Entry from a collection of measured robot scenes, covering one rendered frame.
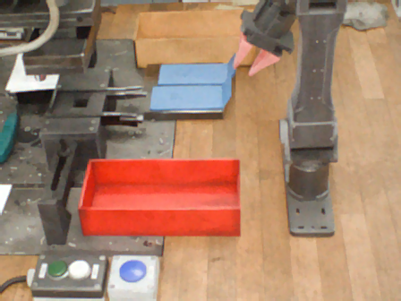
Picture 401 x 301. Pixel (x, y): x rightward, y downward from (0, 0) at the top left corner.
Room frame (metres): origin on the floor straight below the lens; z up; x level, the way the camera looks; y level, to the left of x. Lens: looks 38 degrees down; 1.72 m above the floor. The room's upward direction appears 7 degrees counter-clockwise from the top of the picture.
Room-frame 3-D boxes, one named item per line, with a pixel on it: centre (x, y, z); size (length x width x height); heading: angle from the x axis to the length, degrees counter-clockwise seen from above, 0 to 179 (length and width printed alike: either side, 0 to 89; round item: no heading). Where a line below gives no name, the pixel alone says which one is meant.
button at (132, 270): (0.70, 0.04, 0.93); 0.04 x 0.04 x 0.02
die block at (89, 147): (1.08, 0.11, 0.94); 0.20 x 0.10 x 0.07; 170
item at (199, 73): (1.21, -0.12, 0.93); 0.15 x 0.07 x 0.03; 80
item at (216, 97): (1.13, -0.10, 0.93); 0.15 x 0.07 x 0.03; 81
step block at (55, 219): (0.84, 0.15, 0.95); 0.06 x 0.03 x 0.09; 170
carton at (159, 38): (1.33, -0.13, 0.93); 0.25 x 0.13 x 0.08; 80
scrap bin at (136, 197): (0.86, -0.02, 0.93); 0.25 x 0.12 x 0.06; 80
